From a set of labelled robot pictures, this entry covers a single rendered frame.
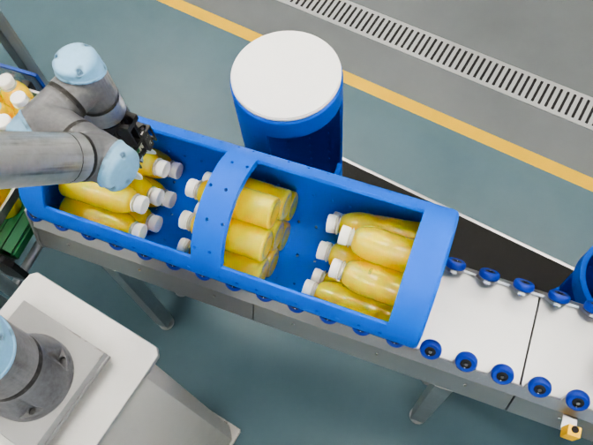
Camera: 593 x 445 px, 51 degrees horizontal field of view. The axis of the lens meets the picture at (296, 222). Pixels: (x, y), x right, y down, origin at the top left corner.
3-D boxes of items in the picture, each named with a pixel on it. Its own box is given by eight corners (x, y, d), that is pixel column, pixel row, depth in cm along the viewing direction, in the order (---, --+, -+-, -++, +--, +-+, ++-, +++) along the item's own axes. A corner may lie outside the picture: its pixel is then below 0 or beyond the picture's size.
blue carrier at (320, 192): (409, 369, 128) (431, 314, 103) (48, 240, 145) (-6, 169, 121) (442, 254, 141) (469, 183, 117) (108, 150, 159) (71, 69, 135)
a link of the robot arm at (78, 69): (35, 65, 98) (72, 30, 101) (64, 107, 108) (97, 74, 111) (71, 86, 96) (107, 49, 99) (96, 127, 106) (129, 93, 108)
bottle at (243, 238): (265, 265, 129) (188, 239, 132) (275, 234, 130) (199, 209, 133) (258, 260, 122) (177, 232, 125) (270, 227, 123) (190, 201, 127)
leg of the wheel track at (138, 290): (169, 332, 234) (116, 274, 178) (156, 327, 235) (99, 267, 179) (176, 318, 236) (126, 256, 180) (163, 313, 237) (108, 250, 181)
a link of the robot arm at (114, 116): (69, 110, 108) (92, 74, 111) (79, 125, 112) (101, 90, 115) (106, 121, 106) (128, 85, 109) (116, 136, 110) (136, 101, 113)
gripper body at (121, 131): (141, 171, 121) (121, 138, 110) (103, 160, 122) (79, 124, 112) (159, 140, 124) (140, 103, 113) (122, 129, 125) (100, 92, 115)
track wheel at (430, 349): (443, 348, 127) (445, 342, 129) (422, 340, 128) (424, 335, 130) (437, 364, 129) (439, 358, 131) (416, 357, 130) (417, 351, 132)
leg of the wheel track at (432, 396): (423, 426, 214) (454, 395, 158) (407, 420, 215) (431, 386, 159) (427, 411, 216) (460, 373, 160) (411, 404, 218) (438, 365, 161)
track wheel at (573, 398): (594, 399, 121) (593, 393, 123) (571, 391, 122) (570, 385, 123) (585, 416, 123) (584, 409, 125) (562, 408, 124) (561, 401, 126)
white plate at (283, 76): (207, 87, 153) (208, 90, 154) (300, 138, 145) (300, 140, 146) (273, 14, 162) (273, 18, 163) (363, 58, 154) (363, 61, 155)
